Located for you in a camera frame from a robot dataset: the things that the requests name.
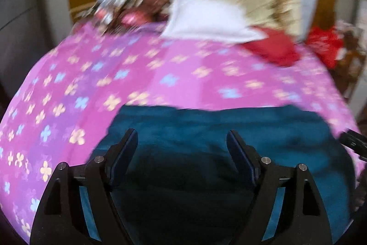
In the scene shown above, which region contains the red shopping bag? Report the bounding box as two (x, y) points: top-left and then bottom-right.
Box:
(305, 26), (343, 70)

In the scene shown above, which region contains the blue quilted down jacket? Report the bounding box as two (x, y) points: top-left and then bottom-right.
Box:
(92, 106), (355, 244)

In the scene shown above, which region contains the pink floral bed sheet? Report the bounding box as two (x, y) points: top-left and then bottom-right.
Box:
(1, 24), (357, 241)

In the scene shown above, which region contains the brown floral crumpled blanket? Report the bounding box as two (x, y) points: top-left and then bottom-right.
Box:
(72, 0), (170, 35)

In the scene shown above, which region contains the grey wardrobe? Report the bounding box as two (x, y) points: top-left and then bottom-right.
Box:
(0, 0), (72, 91)

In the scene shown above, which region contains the wooden chair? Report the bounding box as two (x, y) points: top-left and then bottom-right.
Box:
(331, 31), (366, 103)

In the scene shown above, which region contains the red fringed cushion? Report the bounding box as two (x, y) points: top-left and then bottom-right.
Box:
(242, 27), (300, 67)

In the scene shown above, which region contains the white pillow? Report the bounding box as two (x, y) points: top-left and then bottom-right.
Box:
(161, 0), (267, 43)

